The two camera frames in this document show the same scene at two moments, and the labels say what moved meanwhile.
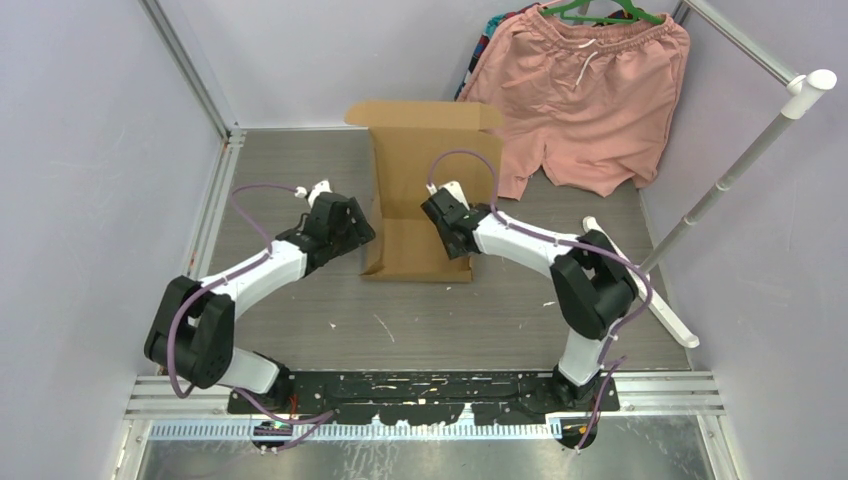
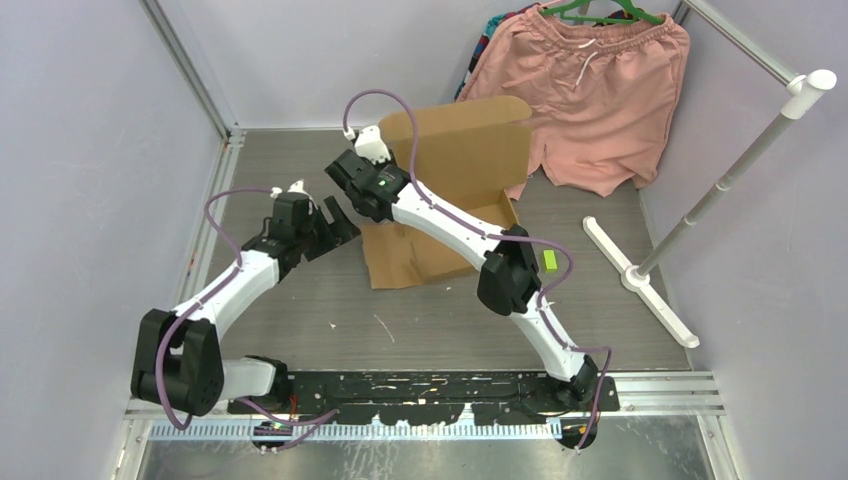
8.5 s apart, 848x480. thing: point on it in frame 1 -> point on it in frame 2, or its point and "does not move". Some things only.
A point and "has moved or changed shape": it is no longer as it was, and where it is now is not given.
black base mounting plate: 427,397 does not move
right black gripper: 453,254 -> 381,165
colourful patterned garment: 491,25 does not move
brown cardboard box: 417,148 has moved or changed shape
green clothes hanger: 562,9 does not move
